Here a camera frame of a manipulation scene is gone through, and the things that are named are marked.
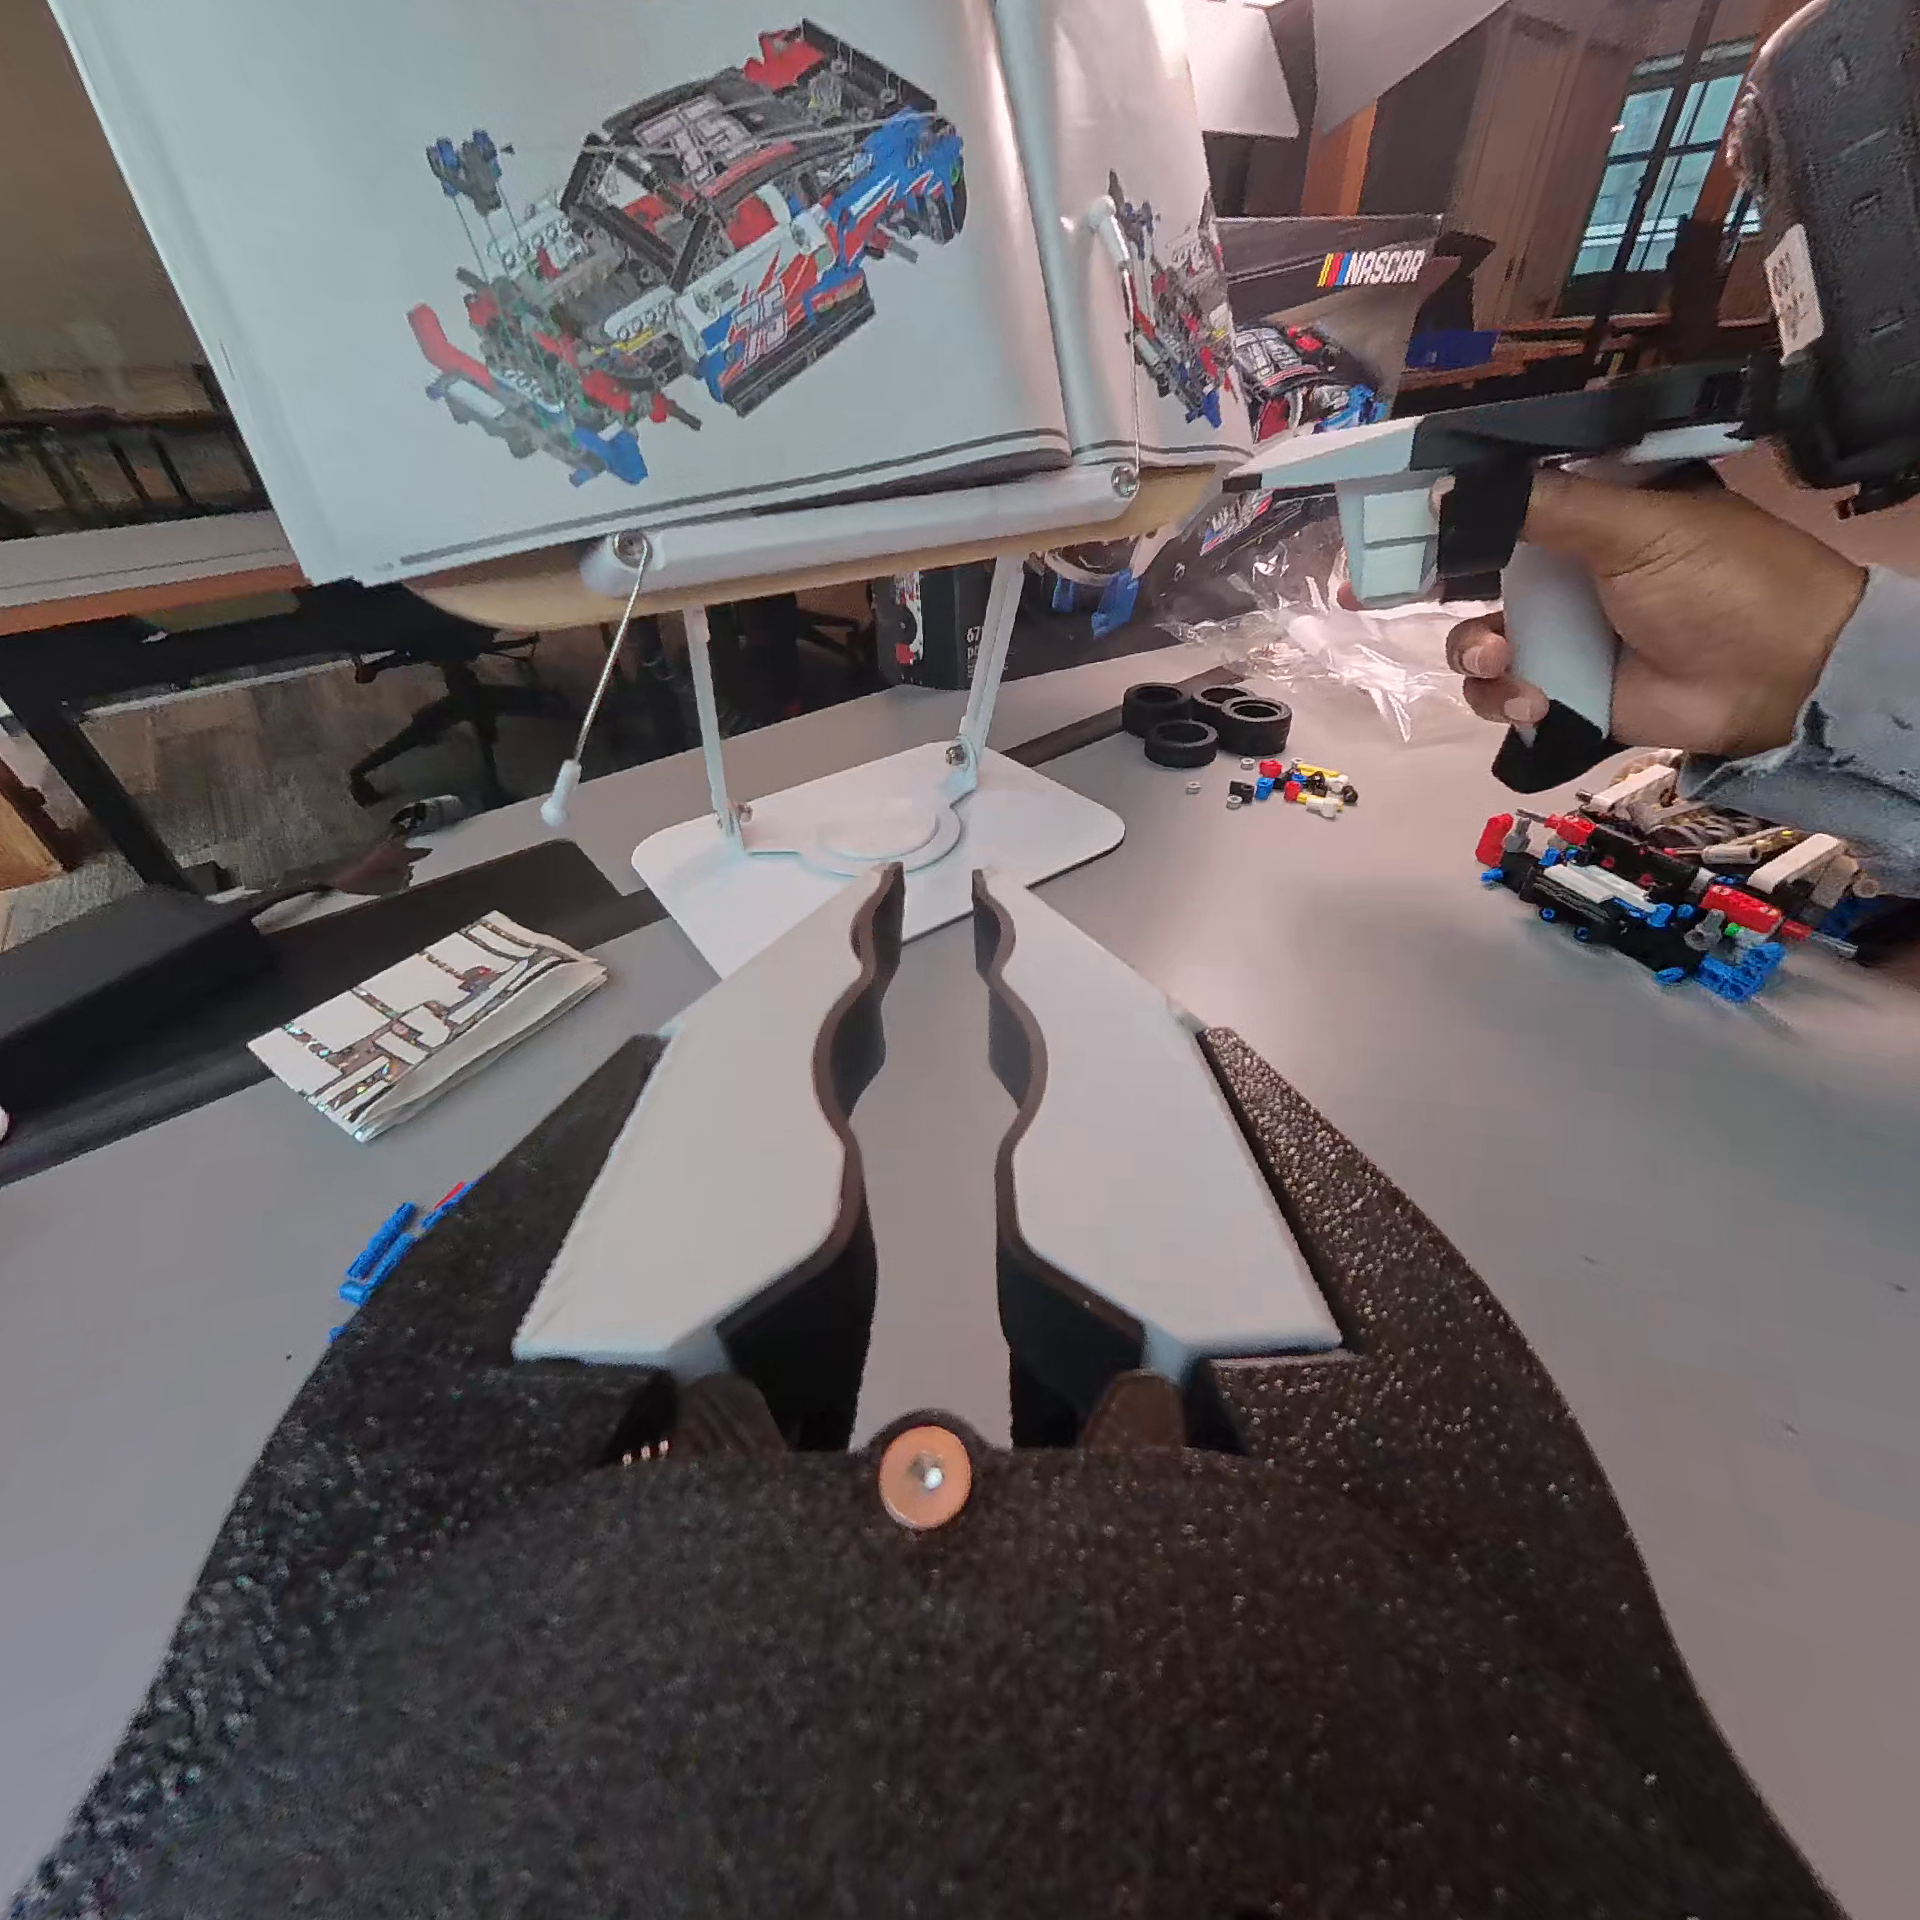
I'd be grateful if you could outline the person's right forearm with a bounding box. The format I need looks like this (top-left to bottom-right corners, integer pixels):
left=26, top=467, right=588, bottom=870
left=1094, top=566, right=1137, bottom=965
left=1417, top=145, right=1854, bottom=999
left=1679, top=566, right=1920, bottom=863

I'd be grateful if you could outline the black office chair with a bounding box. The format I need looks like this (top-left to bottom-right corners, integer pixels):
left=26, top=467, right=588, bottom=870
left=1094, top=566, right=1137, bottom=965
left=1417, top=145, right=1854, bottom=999
left=300, top=584, right=543, bottom=811

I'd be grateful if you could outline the white book stand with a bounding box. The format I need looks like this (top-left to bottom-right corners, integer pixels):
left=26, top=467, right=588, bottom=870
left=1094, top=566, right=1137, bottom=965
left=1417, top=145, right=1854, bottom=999
left=401, top=194, right=1230, bottom=981

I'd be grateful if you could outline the folded sticker sheet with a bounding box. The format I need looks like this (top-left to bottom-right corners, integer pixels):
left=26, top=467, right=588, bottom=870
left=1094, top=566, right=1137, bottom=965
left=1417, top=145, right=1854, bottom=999
left=247, top=910, right=607, bottom=1149

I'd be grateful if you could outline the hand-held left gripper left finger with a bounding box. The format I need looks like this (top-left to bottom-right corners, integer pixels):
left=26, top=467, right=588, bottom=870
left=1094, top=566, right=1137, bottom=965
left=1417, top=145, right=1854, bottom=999
left=513, top=863, right=904, bottom=1453

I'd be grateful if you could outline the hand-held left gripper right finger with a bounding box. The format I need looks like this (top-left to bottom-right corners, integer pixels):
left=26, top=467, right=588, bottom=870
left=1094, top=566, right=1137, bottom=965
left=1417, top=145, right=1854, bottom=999
left=972, top=866, right=1345, bottom=1453

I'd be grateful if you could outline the pile of small colourful bricks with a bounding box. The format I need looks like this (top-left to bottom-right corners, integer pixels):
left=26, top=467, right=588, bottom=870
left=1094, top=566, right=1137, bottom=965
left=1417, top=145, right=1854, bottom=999
left=1177, top=757, right=1364, bottom=824

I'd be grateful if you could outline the black toy car set box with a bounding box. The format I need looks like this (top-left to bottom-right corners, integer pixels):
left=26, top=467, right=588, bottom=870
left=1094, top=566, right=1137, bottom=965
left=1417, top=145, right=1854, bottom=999
left=884, top=209, right=1502, bottom=695

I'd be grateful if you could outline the wooden bench table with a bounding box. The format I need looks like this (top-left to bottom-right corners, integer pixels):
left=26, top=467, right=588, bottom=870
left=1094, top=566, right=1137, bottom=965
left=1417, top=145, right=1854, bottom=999
left=1485, top=286, right=1776, bottom=394

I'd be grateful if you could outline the partly built toy brick car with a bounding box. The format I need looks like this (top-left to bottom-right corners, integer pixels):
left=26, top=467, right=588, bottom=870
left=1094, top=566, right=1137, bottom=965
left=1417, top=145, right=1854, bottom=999
left=1474, top=749, right=1920, bottom=992

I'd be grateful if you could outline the dark framed window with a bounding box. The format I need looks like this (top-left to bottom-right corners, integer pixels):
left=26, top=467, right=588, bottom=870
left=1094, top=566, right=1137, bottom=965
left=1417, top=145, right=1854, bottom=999
left=1568, top=35, right=1765, bottom=288

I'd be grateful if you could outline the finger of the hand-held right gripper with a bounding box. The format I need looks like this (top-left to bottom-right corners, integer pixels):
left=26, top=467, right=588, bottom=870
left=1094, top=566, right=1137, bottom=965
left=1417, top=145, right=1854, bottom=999
left=1226, top=415, right=1445, bottom=605

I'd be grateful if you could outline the black desk divider strip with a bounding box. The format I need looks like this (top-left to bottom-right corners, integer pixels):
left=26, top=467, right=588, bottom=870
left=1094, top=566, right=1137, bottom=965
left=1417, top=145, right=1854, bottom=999
left=0, top=666, right=1247, bottom=1191

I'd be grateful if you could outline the open toy car instruction book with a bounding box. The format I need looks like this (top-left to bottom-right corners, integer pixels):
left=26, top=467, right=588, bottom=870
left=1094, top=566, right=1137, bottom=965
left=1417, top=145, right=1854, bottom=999
left=45, top=0, right=1305, bottom=590

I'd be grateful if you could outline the crumpled clear plastic bag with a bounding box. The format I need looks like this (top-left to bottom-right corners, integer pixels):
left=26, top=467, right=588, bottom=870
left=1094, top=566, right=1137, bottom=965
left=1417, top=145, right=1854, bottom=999
left=1183, top=555, right=1502, bottom=752

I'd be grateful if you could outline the person's right hand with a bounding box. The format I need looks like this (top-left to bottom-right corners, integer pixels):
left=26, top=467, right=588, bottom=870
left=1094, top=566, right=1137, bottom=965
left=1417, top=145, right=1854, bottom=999
left=1446, top=463, right=1870, bottom=759

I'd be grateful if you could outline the dark storage shelf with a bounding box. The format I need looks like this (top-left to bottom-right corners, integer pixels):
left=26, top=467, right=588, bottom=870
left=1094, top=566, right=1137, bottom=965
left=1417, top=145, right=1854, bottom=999
left=0, top=359, right=264, bottom=541

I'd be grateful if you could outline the dark brown cloth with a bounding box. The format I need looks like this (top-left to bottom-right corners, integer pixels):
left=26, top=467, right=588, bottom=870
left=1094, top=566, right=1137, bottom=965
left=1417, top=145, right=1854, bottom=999
left=245, top=839, right=434, bottom=920

